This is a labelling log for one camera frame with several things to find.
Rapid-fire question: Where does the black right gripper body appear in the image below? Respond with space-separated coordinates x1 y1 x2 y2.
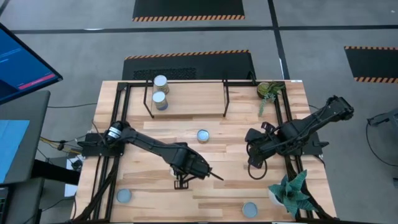
244 127 282 158

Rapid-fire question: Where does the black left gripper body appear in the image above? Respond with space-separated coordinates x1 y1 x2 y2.
170 142 213 180

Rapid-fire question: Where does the short light blue can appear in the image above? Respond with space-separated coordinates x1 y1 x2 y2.
242 202 259 218

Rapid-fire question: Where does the blue and olive label can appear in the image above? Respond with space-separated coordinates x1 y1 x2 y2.
151 90 169 111

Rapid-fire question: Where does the green patterned can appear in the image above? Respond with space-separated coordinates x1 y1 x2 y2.
116 188 132 204

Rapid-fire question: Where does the peach label can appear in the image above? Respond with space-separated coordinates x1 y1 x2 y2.
153 75 170 95

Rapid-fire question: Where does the short mushroom label can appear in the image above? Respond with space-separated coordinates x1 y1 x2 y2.
197 129 210 144

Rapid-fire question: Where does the succulent plant in dark pot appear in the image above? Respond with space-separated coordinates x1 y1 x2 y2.
256 80 286 118

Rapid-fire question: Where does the teal leafy plant white pot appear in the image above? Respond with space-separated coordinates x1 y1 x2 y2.
267 169 318 218

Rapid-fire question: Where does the black hazard-striped floor mat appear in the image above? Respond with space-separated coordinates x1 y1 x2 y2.
343 45 398 84
132 0 246 22
121 49 257 81

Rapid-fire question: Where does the blue screen computer monitor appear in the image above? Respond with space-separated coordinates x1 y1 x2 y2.
0 22 63 106

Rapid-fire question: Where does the black looped camera cable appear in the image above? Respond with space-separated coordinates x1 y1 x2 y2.
248 158 269 181

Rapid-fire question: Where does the small black camera stand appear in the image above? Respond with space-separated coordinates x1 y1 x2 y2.
174 177 190 190

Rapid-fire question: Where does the black frame wooden shelf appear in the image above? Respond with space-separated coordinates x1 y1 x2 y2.
142 79 231 119

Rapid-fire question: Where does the black floor cable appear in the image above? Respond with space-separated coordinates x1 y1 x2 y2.
365 118 398 168
46 102 98 110

